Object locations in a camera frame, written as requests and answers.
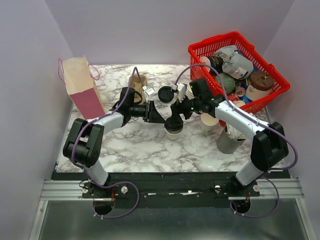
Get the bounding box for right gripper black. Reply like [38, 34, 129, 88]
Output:
[168, 91, 202, 126]

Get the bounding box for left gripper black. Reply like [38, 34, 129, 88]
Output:
[129, 100, 166, 124]

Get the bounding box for black coffee cup lid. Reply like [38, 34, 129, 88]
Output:
[164, 116, 184, 131]

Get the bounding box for white paper cup stack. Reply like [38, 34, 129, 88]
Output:
[185, 84, 195, 100]

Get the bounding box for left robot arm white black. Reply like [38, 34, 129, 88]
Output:
[62, 87, 166, 198]

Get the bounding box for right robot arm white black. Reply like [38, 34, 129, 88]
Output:
[164, 78, 289, 196]

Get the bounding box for cardboard cup carrier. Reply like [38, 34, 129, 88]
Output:
[128, 74, 148, 105]

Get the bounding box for grey metal straw holder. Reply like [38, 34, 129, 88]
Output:
[216, 126, 246, 154]

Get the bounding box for white wrapped straws bundle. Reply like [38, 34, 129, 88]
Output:
[226, 123, 246, 141]

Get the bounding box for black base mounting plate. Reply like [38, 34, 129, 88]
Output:
[51, 172, 260, 211]

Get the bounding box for dark noodle cup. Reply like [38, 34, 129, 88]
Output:
[200, 55, 224, 74]

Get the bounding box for red plastic basket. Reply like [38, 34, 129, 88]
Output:
[188, 31, 291, 114]

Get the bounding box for grey white plastic bag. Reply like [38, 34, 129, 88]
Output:
[213, 45, 254, 80]

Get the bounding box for pink paper bag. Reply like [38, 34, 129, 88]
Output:
[58, 56, 106, 120]

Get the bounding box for brown lid tub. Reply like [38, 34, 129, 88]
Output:
[246, 71, 274, 101]

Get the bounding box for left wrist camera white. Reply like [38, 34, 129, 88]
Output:
[142, 86, 155, 98]

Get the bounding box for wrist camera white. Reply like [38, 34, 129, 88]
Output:
[171, 83, 187, 103]
[142, 86, 155, 98]

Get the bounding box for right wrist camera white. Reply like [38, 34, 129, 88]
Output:
[171, 83, 187, 103]

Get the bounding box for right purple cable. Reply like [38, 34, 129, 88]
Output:
[174, 63, 299, 220]

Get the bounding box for purple cable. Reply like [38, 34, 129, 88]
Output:
[174, 63, 299, 220]
[71, 66, 148, 220]

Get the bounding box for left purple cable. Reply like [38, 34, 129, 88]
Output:
[71, 66, 148, 220]

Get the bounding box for aluminium rail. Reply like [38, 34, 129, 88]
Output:
[39, 177, 305, 201]

